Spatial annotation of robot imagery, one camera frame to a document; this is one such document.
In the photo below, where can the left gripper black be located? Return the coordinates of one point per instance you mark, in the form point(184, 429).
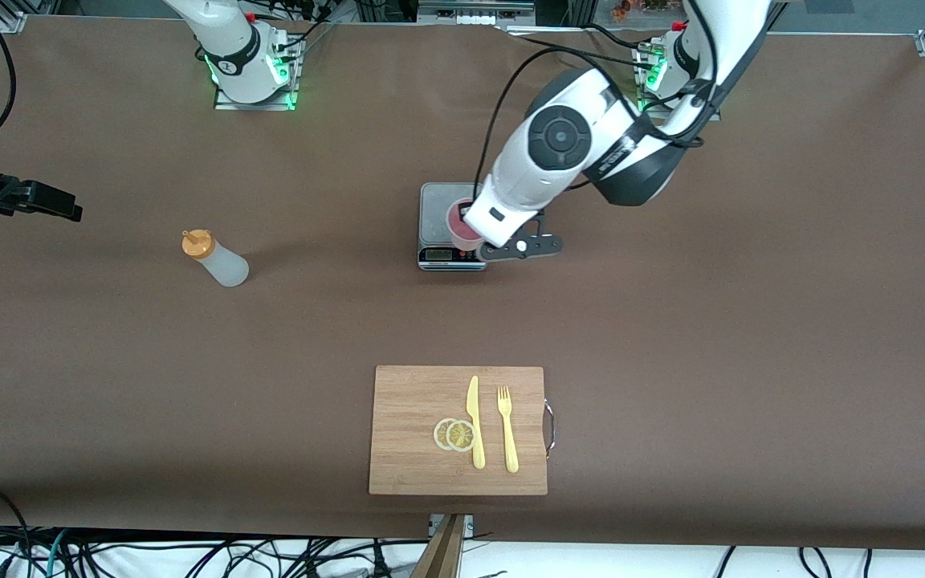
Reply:
point(459, 212)

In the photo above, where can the pink plastic cup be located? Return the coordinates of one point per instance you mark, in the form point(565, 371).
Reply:
point(461, 233)

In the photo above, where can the translucent squeeze bottle orange cap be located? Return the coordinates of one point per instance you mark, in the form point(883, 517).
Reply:
point(222, 265)

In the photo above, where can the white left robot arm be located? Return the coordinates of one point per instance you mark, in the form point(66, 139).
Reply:
point(527, 177)

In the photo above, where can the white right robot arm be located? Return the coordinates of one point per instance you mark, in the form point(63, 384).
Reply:
point(230, 48)

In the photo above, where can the silver digital kitchen scale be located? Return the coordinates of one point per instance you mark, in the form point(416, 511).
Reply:
point(434, 201)

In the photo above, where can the grey power strip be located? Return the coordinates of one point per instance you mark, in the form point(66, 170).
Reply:
point(474, 16)

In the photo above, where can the paper table cover sheet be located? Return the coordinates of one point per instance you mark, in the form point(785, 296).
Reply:
point(189, 385)

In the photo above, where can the yellow plastic knife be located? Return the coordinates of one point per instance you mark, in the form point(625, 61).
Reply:
point(476, 433)

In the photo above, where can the lemon slice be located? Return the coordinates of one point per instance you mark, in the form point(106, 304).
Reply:
point(438, 434)
point(461, 436)

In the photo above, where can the wooden cutting board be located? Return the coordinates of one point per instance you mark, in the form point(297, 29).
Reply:
point(414, 433)

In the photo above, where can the yellow plastic fork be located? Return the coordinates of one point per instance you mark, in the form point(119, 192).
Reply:
point(510, 441)

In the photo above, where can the wooden beam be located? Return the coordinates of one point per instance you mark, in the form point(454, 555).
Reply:
point(442, 558)

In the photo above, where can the aluminium frame profile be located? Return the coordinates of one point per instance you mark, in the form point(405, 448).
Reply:
point(6, 16)

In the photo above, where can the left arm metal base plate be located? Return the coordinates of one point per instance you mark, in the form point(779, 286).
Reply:
point(644, 104)

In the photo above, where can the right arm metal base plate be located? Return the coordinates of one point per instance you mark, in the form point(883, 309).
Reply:
point(258, 106)

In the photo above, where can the metal table edge bracket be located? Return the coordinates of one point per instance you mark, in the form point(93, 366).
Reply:
point(468, 526)

